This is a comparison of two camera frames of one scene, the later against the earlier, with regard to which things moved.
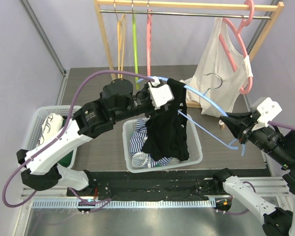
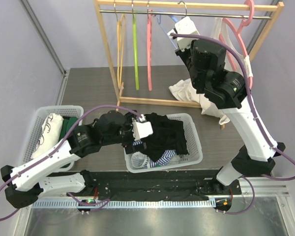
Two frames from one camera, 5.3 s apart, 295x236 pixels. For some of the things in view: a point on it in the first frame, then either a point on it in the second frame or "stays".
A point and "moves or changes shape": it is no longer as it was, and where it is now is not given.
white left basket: x=35 y=125 stays
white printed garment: x=52 y=124 stays
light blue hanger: x=232 y=146 to x=159 y=20
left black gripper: x=154 y=113 to x=130 y=148
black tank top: x=166 y=133 moves or changes shape
